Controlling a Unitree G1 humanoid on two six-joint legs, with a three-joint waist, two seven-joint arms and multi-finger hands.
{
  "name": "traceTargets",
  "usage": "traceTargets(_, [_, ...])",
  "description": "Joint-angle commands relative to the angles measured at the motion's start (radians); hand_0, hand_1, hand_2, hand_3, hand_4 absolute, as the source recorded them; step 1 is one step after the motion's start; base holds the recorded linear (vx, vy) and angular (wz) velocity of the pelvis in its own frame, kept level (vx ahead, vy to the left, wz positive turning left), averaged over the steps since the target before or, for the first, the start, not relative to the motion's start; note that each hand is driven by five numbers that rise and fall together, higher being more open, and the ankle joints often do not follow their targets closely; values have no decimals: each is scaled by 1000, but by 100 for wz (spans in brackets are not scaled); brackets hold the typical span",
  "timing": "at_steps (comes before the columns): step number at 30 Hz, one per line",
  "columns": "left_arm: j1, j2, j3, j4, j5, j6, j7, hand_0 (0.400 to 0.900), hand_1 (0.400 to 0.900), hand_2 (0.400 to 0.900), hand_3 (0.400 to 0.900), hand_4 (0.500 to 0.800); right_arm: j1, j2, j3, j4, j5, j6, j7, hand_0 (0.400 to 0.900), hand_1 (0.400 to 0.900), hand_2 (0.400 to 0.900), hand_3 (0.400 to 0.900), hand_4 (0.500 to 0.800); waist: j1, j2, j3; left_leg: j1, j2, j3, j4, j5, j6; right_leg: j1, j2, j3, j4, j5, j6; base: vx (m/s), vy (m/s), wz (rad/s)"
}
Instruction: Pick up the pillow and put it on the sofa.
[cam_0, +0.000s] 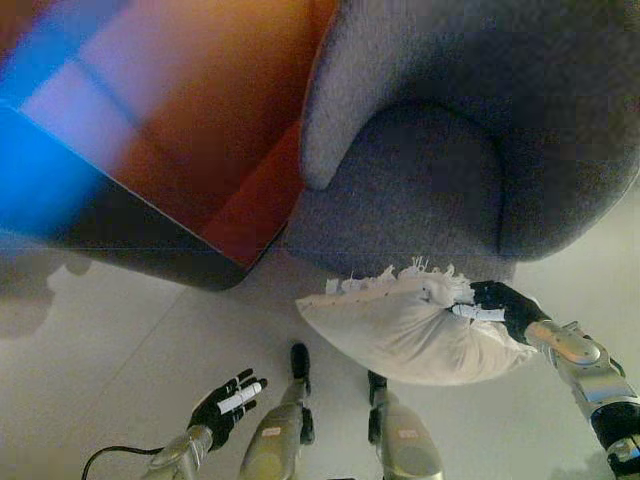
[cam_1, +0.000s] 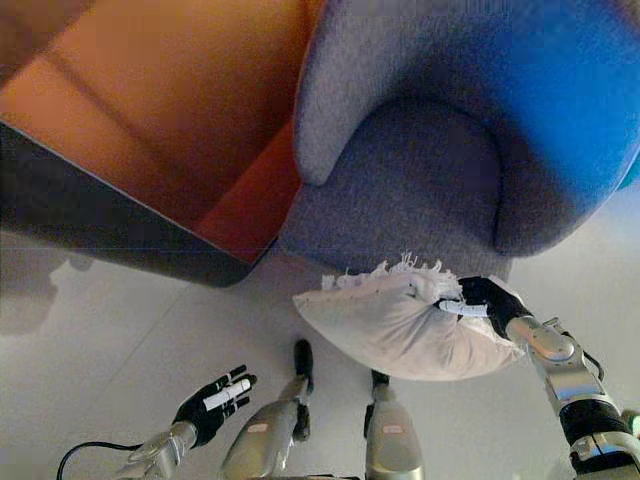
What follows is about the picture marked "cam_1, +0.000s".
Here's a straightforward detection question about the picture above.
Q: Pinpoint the silver left robot leg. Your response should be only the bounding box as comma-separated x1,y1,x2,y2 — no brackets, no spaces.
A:
221,377,311,480

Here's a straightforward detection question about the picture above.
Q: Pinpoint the grey fabric sofa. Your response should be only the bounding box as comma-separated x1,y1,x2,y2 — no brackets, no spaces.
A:
277,0,640,289

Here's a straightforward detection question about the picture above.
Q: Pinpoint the white fringed pillow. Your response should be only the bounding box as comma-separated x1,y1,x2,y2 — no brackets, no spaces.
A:
292,253,526,382

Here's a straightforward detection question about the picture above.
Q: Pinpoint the thick black looped cable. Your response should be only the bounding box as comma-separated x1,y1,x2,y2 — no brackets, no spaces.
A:
56,440,146,480

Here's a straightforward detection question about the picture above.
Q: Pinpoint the black left robot foot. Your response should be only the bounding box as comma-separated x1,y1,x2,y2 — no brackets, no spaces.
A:
293,339,315,391

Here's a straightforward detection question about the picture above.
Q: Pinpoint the silver right robot leg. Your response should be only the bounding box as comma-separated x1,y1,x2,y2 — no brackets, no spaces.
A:
363,384,424,480

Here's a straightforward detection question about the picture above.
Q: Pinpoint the red wooden table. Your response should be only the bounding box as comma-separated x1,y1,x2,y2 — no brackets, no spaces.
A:
0,0,331,290

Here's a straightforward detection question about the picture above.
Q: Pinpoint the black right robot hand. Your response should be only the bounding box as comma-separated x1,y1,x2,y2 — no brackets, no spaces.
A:
437,276,534,342

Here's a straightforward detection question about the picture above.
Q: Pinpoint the silver robot leg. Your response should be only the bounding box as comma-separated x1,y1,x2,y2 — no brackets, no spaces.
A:
221,377,311,480
363,384,424,480

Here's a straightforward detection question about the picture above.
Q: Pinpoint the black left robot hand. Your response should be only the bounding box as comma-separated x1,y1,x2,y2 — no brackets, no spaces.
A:
172,363,258,446

